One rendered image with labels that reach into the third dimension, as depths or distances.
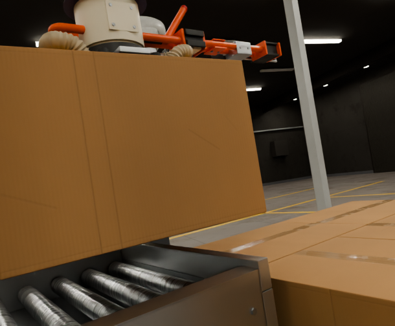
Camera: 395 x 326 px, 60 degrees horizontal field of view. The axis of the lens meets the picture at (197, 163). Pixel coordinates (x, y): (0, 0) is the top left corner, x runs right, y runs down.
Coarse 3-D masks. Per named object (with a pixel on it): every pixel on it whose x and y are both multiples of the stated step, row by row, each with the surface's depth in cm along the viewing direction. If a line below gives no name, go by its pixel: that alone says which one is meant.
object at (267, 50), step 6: (264, 42) 122; (270, 42) 125; (264, 48) 122; (270, 48) 125; (276, 48) 128; (258, 54) 125; (264, 54) 123; (270, 54) 124; (276, 54) 126; (252, 60) 128; (258, 60) 128; (264, 60) 129; (270, 60) 131
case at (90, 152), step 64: (0, 64) 60; (64, 64) 66; (128, 64) 73; (192, 64) 81; (0, 128) 59; (64, 128) 64; (128, 128) 71; (192, 128) 79; (0, 192) 58; (64, 192) 63; (128, 192) 69; (192, 192) 77; (256, 192) 87; (0, 256) 57; (64, 256) 62
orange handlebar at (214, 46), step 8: (56, 24) 83; (64, 24) 83; (72, 24) 84; (72, 32) 85; (80, 32) 86; (144, 32) 96; (144, 40) 97; (152, 40) 98; (160, 40) 99; (168, 40) 100; (176, 40) 102; (208, 40) 109; (216, 40) 111; (224, 40) 113; (160, 48) 104; (168, 48) 105; (208, 48) 114; (216, 48) 111; (224, 48) 112; (232, 48) 115; (256, 48) 121
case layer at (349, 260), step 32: (288, 224) 140; (320, 224) 130; (352, 224) 121; (384, 224) 113; (288, 256) 91; (320, 256) 87; (352, 256) 82; (384, 256) 79; (288, 288) 72; (320, 288) 66; (352, 288) 62; (384, 288) 60; (288, 320) 73; (320, 320) 66; (352, 320) 61; (384, 320) 56
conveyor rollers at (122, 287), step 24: (120, 264) 110; (24, 288) 97; (72, 288) 89; (96, 288) 98; (120, 288) 85; (144, 288) 79; (168, 288) 83; (0, 312) 77; (48, 312) 73; (96, 312) 72
